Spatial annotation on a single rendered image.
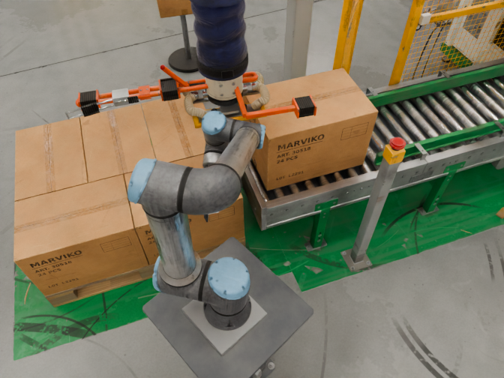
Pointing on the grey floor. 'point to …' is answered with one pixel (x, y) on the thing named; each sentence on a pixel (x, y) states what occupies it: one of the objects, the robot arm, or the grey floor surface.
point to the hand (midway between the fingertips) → (202, 217)
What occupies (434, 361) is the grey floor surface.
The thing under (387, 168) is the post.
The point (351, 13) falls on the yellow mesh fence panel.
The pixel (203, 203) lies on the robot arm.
